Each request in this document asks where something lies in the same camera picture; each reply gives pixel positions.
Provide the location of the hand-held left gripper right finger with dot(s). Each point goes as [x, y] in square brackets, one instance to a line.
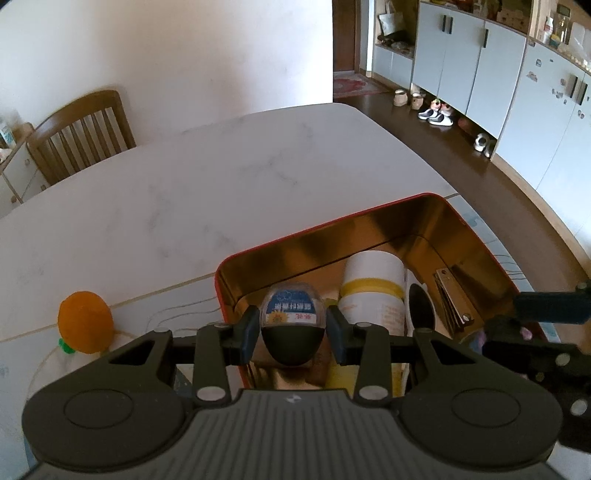
[335, 334]

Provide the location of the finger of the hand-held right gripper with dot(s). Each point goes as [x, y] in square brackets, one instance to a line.
[554, 308]
[549, 362]

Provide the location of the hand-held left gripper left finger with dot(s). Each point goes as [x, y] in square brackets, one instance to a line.
[249, 334]

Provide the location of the small blue-label bottle black cap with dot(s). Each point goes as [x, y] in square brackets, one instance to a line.
[291, 314]

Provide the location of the white bottle with yellow band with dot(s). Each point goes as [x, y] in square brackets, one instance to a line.
[369, 277]

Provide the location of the red metal tin box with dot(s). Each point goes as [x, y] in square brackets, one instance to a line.
[323, 249]

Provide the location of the black spoon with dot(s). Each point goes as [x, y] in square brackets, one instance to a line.
[420, 309]

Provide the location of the clear printed table mat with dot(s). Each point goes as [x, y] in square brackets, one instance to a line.
[152, 314]

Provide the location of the metal clip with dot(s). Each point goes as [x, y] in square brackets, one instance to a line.
[455, 300]

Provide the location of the orange toy tangerine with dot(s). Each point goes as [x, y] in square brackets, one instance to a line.
[85, 321]

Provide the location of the small white shoe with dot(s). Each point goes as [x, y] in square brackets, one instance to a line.
[482, 144]

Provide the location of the dark and white sneaker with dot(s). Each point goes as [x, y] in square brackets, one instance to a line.
[441, 120]
[428, 114]

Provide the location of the beige shoe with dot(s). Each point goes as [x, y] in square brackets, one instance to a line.
[417, 101]
[400, 98]

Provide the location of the patterned red rug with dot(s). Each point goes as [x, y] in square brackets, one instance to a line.
[358, 86]

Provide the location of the brown wooden chair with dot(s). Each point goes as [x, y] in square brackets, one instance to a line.
[78, 138]

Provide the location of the white sideboard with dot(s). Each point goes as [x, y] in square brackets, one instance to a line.
[21, 180]

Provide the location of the glass jar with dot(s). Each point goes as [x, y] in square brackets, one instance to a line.
[562, 28]

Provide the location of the brown wooden door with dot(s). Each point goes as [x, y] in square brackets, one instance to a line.
[344, 37]

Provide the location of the white tote bag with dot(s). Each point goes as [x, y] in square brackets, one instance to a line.
[391, 18]

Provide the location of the grey wall cabinet unit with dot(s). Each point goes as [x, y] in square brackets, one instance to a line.
[461, 64]

